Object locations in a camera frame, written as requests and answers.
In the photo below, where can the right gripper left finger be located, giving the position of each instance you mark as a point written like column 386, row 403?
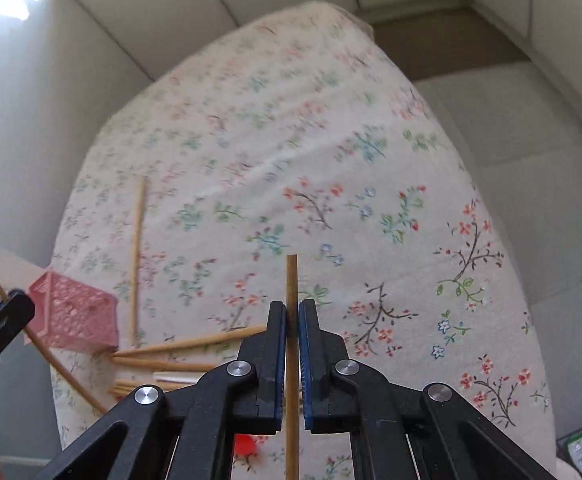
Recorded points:
column 186, row 433

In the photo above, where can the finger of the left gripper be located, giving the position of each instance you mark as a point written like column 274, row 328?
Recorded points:
column 15, row 313

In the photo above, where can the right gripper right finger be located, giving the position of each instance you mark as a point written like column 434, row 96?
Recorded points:
column 397, row 432

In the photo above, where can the wooden chopstick of pile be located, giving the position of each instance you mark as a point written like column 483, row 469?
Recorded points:
column 162, row 366
column 197, row 342

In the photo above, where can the white plastic spoon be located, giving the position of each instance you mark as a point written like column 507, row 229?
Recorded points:
column 177, row 378

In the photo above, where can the wooden chopstick lowest of pile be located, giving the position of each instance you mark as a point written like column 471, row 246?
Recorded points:
column 118, row 392

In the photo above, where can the red plastic spoon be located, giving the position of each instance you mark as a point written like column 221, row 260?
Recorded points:
column 248, row 445

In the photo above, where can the pink lattice utensil basket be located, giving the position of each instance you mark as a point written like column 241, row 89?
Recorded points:
column 71, row 315

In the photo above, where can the lone wooden chopstick far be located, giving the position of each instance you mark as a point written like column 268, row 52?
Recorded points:
column 136, row 260

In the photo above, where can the floral tablecloth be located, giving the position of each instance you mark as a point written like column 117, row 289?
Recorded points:
column 296, row 134

